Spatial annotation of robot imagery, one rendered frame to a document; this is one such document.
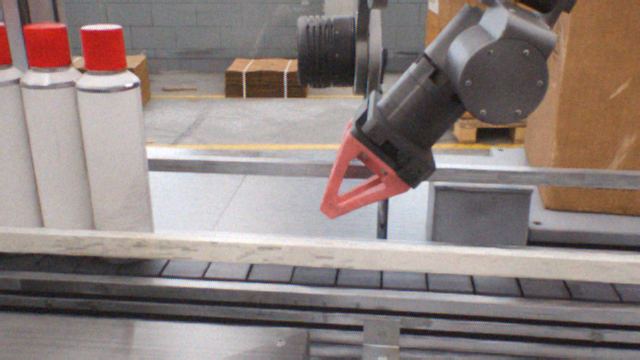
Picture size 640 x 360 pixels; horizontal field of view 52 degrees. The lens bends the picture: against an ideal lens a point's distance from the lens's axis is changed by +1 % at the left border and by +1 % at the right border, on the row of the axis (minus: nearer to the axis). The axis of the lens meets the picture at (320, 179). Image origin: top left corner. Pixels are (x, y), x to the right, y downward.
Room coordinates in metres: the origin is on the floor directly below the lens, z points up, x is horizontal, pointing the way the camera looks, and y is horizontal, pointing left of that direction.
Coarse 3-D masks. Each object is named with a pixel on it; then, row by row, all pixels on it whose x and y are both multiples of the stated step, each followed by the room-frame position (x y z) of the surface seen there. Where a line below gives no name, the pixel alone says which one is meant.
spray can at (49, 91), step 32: (32, 32) 0.54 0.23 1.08; (64, 32) 0.55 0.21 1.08; (32, 64) 0.54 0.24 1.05; (64, 64) 0.55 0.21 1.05; (32, 96) 0.53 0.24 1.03; (64, 96) 0.54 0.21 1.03; (32, 128) 0.53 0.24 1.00; (64, 128) 0.53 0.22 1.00; (64, 160) 0.53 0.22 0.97; (64, 192) 0.53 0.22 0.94; (64, 224) 0.53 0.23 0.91; (64, 256) 0.53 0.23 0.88
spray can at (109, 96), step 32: (96, 32) 0.53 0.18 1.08; (96, 64) 0.53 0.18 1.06; (96, 96) 0.52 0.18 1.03; (128, 96) 0.53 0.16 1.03; (96, 128) 0.52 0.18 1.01; (128, 128) 0.53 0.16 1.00; (96, 160) 0.52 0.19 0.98; (128, 160) 0.52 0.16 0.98; (96, 192) 0.52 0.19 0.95; (128, 192) 0.52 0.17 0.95; (96, 224) 0.53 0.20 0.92; (128, 224) 0.52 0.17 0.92
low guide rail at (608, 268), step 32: (128, 256) 0.50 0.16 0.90; (160, 256) 0.50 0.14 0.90; (192, 256) 0.50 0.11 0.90; (224, 256) 0.49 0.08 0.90; (256, 256) 0.49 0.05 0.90; (288, 256) 0.49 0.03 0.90; (320, 256) 0.48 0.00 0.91; (352, 256) 0.48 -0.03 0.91; (384, 256) 0.48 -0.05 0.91; (416, 256) 0.48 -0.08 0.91; (448, 256) 0.47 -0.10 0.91; (480, 256) 0.47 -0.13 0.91; (512, 256) 0.47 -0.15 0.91; (544, 256) 0.47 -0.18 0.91; (576, 256) 0.47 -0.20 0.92; (608, 256) 0.47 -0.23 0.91
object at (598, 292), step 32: (0, 256) 0.54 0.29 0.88; (32, 256) 0.54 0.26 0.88; (96, 256) 0.53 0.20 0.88; (384, 288) 0.48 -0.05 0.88; (416, 288) 0.48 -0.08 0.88; (448, 288) 0.48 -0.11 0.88; (480, 288) 0.48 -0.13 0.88; (512, 288) 0.48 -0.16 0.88; (544, 288) 0.48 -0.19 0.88; (576, 288) 0.48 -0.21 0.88; (608, 288) 0.48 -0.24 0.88
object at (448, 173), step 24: (168, 168) 0.57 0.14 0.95; (192, 168) 0.57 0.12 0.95; (216, 168) 0.57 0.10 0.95; (240, 168) 0.56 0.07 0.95; (264, 168) 0.56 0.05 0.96; (288, 168) 0.56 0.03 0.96; (312, 168) 0.56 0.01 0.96; (360, 168) 0.55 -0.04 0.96; (456, 168) 0.55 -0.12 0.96; (480, 168) 0.54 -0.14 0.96; (504, 168) 0.54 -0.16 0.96; (528, 168) 0.54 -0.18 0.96; (552, 168) 0.54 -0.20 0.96; (576, 168) 0.54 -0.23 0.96
